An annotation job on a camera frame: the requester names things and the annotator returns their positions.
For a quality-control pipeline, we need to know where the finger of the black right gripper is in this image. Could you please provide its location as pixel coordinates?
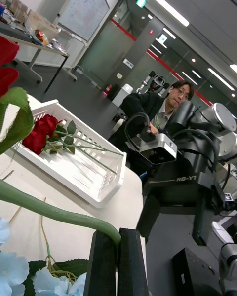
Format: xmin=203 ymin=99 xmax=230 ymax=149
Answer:
xmin=192 ymin=198 xmax=208 ymax=246
xmin=136 ymin=194 xmax=161 ymax=244

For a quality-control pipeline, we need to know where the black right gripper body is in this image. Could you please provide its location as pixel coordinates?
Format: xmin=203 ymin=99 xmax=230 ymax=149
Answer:
xmin=143 ymin=152 xmax=225 ymax=215

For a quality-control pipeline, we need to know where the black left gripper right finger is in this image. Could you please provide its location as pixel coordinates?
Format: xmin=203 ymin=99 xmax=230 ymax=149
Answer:
xmin=117 ymin=228 xmax=150 ymax=296

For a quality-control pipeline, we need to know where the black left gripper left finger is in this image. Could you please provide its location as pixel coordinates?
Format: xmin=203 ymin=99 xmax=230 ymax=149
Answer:
xmin=83 ymin=230 xmax=119 ymax=296

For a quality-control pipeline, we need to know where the green leaf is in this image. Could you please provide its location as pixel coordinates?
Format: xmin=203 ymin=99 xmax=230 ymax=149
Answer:
xmin=23 ymin=196 xmax=89 ymax=296

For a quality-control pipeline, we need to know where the red rose with green stem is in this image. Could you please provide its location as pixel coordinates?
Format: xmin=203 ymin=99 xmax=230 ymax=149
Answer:
xmin=22 ymin=125 xmax=117 ymax=175
xmin=0 ymin=36 xmax=122 ymax=246
xmin=34 ymin=114 xmax=124 ymax=156

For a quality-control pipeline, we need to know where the pale blue flower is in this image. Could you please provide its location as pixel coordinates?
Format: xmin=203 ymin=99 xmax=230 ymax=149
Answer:
xmin=0 ymin=217 xmax=87 ymax=296

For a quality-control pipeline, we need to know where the black case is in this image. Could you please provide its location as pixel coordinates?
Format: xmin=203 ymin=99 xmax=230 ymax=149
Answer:
xmin=172 ymin=248 xmax=223 ymax=296

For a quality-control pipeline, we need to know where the shallow white plastic box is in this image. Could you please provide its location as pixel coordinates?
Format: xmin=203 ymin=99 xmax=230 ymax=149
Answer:
xmin=11 ymin=99 xmax=127 ymax=208

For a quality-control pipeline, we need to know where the person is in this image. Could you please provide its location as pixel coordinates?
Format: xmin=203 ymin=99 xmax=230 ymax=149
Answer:
xmin=108 ymin=80 xmax=196 ymax=178

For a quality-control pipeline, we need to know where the background robot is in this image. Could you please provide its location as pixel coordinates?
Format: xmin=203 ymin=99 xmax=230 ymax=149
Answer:
xmin=137 ymin=71 xmax=170 ymax=97

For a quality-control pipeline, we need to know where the white bin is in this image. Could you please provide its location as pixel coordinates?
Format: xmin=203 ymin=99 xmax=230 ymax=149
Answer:
xmin=112 ymin=83 xmax=134 ymax=108

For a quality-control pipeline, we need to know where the red fire extinguisher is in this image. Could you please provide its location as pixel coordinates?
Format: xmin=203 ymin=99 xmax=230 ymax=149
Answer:
xmin=102 ymin=83 xmax=113 ymax=97

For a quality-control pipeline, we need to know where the whiteboard on stand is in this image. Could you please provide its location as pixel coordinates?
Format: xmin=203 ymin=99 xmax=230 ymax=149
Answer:
xmin=53 ymin=0 xmax=111 ymax=81

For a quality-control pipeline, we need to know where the cluttered desk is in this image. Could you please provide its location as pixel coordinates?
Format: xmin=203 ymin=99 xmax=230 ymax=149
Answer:
xmin=0 ymin=0 xmax=70 ymax=93

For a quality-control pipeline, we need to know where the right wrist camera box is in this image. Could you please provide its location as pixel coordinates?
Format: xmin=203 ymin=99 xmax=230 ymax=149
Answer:
xmin=139 ymin=133 xmax=178 ymax=165

